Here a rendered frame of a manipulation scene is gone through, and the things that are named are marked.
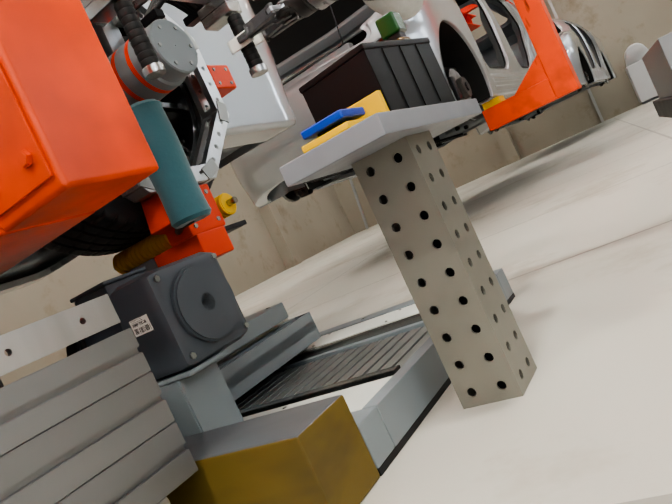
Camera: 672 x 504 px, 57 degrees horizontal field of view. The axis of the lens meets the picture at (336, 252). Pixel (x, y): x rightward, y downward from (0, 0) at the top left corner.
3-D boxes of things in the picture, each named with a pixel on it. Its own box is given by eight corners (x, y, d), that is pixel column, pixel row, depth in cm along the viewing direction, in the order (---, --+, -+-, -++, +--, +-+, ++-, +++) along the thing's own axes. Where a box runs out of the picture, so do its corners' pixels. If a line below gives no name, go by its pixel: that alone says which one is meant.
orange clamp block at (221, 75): (199, 101, 169) (220, 100, 176) (218, 87, 164) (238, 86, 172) (188, 78, 168) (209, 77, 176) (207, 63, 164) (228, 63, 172)
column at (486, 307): (481, 381, 105) (378, 156, 103) (537, 368, 99) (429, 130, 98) (463, 409, 96) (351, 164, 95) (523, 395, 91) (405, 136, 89)
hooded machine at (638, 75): (671, 91, 1313) (647, 37, 1309) (674, 90, 1265) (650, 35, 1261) (640, 105, 1340) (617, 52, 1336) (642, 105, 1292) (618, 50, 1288)
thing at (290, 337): (232, 371, 186) (218, 341, 185) (323, 340, 166) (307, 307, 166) (100, 459, 144) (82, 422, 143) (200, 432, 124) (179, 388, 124)
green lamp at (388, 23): (390, 42, 117) (382, 22, 117) (408, 31, 115) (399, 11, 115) (382, 41, 114) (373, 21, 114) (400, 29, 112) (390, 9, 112)
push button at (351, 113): (331, 142, 89) (324, 128, 89) (369, 120, 85) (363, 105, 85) (306, 147, 83) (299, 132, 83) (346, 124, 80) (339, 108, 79)
